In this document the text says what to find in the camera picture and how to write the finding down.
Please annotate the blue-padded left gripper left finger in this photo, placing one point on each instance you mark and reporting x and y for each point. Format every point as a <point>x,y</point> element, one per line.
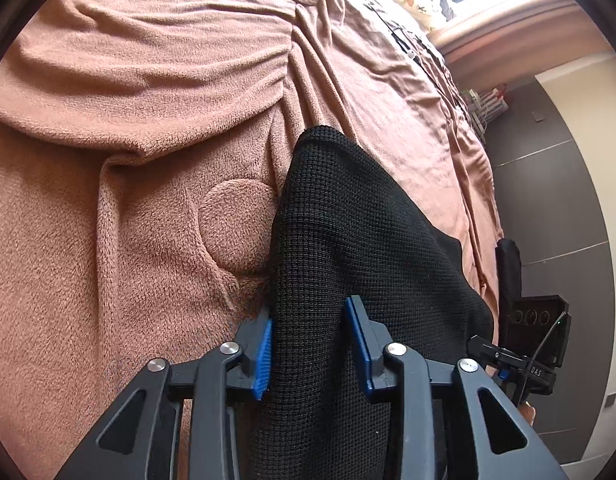
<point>255,340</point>

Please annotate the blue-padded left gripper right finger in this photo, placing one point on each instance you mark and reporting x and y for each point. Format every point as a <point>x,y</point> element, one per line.
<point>368,340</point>

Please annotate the black shorts with patterned trim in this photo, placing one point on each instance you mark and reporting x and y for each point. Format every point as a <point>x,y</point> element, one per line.
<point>344,227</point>

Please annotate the person's right hand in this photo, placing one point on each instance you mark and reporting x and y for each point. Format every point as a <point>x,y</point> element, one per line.
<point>529,412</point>

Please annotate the black object on bed edge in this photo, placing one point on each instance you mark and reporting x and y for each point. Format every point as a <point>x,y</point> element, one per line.
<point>532,323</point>

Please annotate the brown bed blanket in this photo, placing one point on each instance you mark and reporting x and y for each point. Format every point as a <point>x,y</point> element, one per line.
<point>143,148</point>

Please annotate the white bedside table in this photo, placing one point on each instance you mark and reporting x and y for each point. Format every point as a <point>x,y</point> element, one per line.
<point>484,107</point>

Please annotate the pink right curtain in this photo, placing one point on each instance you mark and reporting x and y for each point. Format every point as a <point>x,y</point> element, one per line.
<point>507,40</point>

